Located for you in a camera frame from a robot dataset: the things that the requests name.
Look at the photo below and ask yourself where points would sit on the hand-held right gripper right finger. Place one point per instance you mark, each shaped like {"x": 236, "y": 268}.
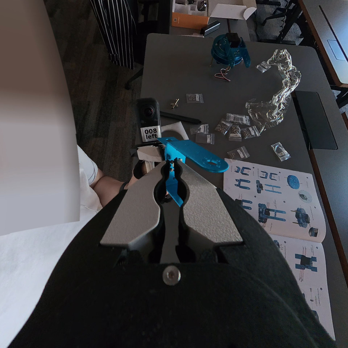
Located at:
{"x": 209, "y": 214}

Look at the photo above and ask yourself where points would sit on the person's white shirt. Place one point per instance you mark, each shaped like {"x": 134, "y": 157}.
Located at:
{"x": 32, "y": 272}

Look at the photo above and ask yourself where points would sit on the orange cardboard box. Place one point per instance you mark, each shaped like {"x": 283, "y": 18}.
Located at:
{"x": 190, "y": 21}

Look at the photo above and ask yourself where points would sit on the person's left forearm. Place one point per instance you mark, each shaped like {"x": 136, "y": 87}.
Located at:
{"x": 108, "y": 187}

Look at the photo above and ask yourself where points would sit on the blue metal bracket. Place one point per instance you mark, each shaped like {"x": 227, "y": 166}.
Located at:
{"x": 190, "y": 152}

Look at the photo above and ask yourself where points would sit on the white foam piece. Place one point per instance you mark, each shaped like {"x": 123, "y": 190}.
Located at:
{"x": 168, "y": 127}

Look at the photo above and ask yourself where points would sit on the black office chairs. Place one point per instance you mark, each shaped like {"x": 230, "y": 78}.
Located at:
{"x": 282, "y": 19}

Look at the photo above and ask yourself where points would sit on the dark grey desk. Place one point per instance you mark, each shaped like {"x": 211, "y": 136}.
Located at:
{"x": 168, "y": 68}

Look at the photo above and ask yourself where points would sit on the wood-edged neighbouring desk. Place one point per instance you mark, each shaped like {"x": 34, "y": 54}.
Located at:
{"x": 326, "y": 21}

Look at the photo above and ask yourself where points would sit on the small black box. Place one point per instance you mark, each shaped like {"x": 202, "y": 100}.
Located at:
{"x": 210, "y": 28}

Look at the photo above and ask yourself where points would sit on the crumpled clear plastic wrap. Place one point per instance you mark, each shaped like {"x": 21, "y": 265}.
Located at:
{"x": 285, "y": 81}

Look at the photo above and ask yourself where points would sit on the black screwdriver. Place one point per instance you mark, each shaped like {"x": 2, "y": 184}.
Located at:
{"x": 179, "y": 117}

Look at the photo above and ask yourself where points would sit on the striped dark cloth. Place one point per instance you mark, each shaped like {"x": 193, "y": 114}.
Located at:
{"x": 114, "y": 30}

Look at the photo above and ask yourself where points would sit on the scattered small screw bags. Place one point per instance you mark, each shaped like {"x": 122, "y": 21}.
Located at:
{"x": 235, "y": 133}

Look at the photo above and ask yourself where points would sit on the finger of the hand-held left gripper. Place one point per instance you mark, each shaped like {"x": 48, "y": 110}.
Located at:
{"x": 148, "y": 155}

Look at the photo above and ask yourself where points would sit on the blue toy robot arm base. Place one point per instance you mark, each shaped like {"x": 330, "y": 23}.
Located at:
{"x": 228, "y": 50}

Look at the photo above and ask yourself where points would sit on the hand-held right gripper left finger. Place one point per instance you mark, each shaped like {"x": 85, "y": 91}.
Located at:
{"x": 136, "y": 212}

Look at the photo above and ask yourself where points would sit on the printed assembly manual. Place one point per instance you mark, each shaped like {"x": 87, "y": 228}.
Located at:
{"x": 288, "y": 190}

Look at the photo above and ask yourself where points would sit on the small cross-shaped wrench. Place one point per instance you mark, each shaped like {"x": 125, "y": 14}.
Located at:
{"x": 175, "y": 103}

